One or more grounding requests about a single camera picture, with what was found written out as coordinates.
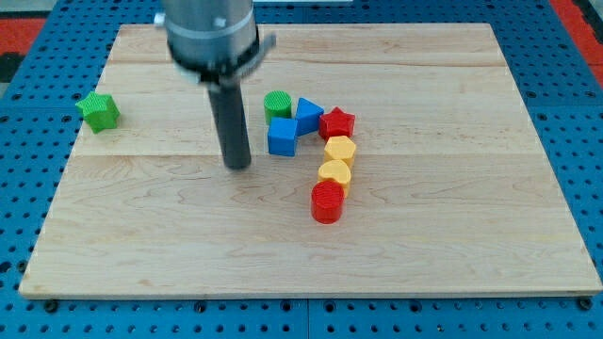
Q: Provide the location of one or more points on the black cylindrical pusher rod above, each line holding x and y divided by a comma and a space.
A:
229, 117

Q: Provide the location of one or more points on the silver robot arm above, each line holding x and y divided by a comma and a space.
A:
218, 44

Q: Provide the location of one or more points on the blue cube block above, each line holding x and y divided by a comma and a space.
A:
282, 136

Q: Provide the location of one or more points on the green cylinder block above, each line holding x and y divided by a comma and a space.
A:
277, 104

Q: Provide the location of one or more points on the blue triangle block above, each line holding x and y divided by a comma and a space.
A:
307, 116

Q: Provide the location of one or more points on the red star block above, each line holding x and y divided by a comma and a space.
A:
336, 123

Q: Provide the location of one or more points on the yellow hexagon block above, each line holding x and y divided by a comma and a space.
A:
340, 148

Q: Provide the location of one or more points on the yellow heart block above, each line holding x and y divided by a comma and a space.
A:
337, 171

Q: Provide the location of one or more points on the green star block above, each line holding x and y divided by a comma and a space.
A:
98, 111

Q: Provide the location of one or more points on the red cylinder block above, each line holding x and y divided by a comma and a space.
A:
327, 199

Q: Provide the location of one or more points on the wooden board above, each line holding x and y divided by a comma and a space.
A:
451, 194

